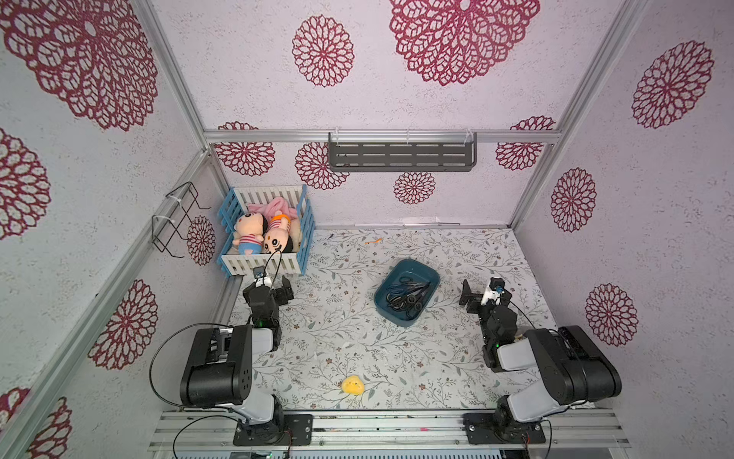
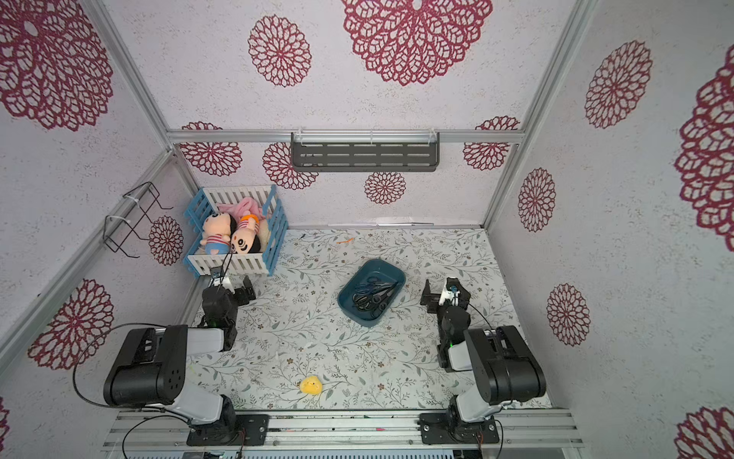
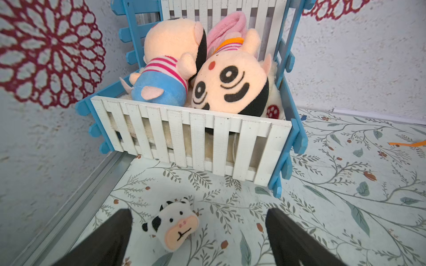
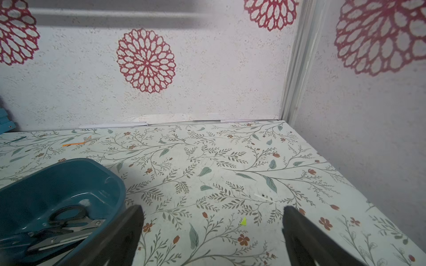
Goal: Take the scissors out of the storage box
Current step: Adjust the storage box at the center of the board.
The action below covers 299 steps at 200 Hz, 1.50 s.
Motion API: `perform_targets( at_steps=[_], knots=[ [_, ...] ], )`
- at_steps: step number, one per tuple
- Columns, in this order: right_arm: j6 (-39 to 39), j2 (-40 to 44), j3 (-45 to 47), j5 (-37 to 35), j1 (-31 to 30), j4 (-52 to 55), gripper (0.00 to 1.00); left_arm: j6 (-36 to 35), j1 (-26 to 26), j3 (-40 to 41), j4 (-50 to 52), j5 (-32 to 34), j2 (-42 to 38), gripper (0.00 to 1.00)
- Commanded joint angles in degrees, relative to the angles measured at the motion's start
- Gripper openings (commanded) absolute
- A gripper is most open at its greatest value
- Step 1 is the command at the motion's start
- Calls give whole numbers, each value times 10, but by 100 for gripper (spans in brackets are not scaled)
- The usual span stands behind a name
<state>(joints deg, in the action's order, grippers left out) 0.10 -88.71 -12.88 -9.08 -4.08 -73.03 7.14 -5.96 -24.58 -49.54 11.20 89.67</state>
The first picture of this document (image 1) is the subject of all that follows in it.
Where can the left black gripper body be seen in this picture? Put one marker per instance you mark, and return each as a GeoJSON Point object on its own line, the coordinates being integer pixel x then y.
{"type": "Point", "coordinates": [269, 293]}

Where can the large black scissors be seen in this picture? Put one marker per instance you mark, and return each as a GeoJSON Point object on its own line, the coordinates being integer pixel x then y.
{"type": "Point", "coordinates": [405, 297]}

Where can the aluminium mounting rail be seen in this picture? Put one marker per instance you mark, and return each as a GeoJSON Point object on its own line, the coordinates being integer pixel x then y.
{"type": "Point", "coordinates": [186, 432]}

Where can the blue white slatted crate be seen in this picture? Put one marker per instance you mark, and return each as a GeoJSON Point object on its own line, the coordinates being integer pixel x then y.
{"type": "Point", "coordinates": [235, 205]}

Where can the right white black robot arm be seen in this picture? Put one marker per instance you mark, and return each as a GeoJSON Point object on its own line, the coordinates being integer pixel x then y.
{"type": "Point", "coordinates": [573, 370]}

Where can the grey wall shelf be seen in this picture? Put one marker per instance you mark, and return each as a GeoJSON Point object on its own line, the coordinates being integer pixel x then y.
{"type": "Point", "coordinates": [403, 157]}

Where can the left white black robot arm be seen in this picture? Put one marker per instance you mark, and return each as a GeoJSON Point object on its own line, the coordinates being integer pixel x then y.
{"type": "Point", "coordinates": [219, 369]}

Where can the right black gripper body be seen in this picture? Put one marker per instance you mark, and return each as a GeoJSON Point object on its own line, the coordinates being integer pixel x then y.
{"type": "Point", "coordinates": [479, 299]}

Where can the plush doll orange collar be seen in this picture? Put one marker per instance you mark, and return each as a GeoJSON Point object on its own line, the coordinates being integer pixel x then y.
{"type": "Point", "coordinates": [283, 235]}

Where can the teal plastic storage box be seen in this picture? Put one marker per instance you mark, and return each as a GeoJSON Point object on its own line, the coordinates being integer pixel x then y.
{"type": "Point", "coordinates": [406, 270]}

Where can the black wire wall rack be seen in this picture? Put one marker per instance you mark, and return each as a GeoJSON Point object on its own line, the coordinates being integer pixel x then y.
{"type": "Point", "coordinates": [166, 226]}

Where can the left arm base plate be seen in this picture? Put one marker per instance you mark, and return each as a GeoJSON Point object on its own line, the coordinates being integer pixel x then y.
{"type": "Point", "coordinates": [293, 430]}

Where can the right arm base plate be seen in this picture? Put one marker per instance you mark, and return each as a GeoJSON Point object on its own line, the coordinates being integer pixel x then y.
{"type": "Point", "coordinates": [498, 428]}

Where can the pink cloth in crate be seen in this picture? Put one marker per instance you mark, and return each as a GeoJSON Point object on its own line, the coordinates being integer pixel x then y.
{"type": "Point", "coordinates": [277, 206]}

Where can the yellow plush toy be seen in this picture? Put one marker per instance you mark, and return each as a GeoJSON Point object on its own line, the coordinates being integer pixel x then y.
{"type": "Point", "coordinates": [353, 385]}

